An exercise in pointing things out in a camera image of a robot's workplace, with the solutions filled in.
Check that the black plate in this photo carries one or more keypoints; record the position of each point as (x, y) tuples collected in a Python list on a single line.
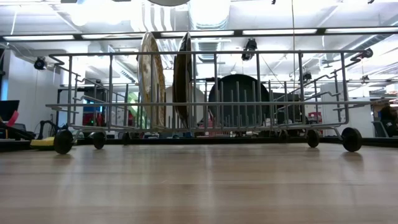
[(181, 84)]

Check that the white plate dark teal underside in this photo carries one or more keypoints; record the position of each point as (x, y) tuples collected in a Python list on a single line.
[(245, 93)]

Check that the yellow white-patterned plate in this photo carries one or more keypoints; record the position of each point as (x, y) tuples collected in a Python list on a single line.
[(146, 81)]

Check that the green translucent plate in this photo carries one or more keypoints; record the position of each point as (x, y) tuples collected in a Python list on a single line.
[(133, 107)]

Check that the white deep plate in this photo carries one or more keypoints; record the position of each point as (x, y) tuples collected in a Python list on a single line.
[(168, 2)]

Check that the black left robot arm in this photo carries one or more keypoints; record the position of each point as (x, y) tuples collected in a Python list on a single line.
[(7, 109)]

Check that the red black power station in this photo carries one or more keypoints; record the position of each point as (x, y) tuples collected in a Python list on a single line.
[(93, 118)]

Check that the red box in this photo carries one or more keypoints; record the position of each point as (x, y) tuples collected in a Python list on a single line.
[(315, 117)]

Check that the yellow sponge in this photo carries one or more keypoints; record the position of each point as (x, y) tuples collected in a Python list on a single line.
[(43, 143)]

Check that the white cabinet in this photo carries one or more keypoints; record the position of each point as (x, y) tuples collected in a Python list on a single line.
[(360, 121)]

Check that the person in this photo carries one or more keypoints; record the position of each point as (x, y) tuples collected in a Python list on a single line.
[(390, 119)]

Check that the black hanging camera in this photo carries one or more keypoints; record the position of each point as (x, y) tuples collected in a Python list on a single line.
[(249, 49)]

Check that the black round camera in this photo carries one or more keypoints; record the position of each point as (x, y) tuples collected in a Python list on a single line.
[(39, 63)]

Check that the black metal table frame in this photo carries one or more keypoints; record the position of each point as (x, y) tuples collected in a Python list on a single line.
[(382, 142)]

